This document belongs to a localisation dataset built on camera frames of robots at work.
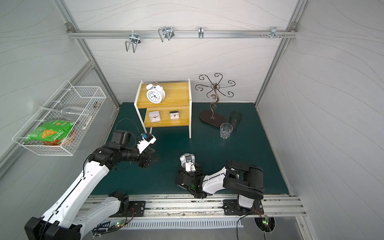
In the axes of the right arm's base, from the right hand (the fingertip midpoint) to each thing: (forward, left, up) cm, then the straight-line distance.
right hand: (187, 164), depth 86 cm
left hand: (-3, +14, +17) cm, 22 cm away
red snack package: (-6, +53, +32) cm, 62 cm away
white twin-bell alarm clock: (-2, -1, +14) cm, 14 cm away
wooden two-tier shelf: (+29, +9, +15) cm, 34 cm away
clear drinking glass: (+26, -24, 0) cm, 35 cm away
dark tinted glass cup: (+29, -30, +9) cm, 42 cm away
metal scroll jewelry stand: (+39, -12, -1) cm, 40 cm away
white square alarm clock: (+22, +20, +17) cm, 34 cm away
